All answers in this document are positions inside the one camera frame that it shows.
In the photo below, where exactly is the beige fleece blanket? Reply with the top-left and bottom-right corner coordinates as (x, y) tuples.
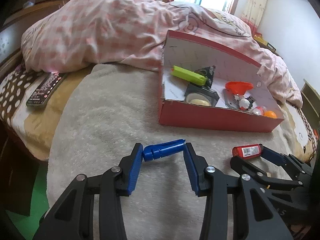
(47, 64), (293, 239)

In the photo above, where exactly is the white red capsule toy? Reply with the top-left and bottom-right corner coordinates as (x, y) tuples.
(239, 96), (255, 111)

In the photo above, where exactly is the red cardboard shoe box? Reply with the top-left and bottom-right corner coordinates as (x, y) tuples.
(158, 30), (284, 133)

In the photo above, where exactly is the dark wooden headboard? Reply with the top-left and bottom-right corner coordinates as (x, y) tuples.
(1, 0), (70, 65)

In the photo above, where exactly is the blue plastic cylinder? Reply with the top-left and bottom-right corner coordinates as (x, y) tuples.
(142, 139), (185, 162)

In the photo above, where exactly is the sheep pattern bed sheet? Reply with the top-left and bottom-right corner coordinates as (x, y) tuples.
(1, 63), (317, 161)

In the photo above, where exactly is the dark transparent plastic tray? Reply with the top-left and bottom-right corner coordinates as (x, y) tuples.
(184, 83), (220, 107)

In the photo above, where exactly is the red labelled small box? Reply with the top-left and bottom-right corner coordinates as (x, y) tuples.
(232, 144), (263, 159)

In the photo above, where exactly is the grey perforated plastic block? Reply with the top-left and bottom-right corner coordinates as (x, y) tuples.
(223, 89), (245, 109)

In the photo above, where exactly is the dark tape roll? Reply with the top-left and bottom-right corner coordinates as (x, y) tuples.
(185, 93), (212, 106)

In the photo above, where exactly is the right pink floral curtain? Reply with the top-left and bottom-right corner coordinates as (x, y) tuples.
(240, 0), (267, 36)

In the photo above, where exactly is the orange plastic funnel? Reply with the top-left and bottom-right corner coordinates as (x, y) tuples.
(225, 81), (253, 96)

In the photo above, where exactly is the black patterned pyramid puzzle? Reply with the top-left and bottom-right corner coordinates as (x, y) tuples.
(195, 66), (216, 89)

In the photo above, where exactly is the wooden side shelf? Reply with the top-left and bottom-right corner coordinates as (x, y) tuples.
(300, 79), (320, 130)

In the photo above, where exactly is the pink checked duvet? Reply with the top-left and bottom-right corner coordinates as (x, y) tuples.
(21, 0), (303, 107)

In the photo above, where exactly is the small clear plastic bottle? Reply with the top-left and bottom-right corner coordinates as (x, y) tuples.
(250, 106), (267, 116)

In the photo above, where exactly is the black remote control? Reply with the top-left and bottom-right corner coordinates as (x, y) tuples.
(26, 73), (68, 108)

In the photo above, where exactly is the yellow box on cabinet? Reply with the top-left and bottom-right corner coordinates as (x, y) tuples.
(253, 33), (276, 52)

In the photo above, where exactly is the orange ball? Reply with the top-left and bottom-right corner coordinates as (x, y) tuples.
(264, 111), (277, 119)

